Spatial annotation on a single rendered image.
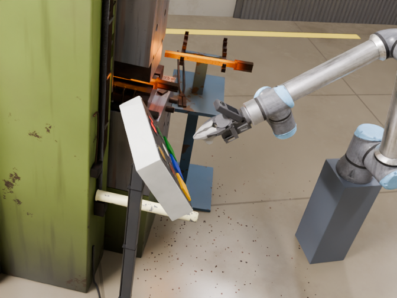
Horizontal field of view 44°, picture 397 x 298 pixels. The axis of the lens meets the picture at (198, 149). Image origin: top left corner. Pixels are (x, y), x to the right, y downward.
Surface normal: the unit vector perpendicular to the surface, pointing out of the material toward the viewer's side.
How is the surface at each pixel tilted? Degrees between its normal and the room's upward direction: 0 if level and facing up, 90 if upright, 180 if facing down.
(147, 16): 90
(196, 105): 0
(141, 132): 30
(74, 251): 90
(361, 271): 0
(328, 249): 90
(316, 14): 90
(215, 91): 0
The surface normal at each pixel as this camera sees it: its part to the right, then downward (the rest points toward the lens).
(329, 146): 0.15, -0.77
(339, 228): 0.24, 0.64
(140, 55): -0.16, 0.60
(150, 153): -0.35, -0.64
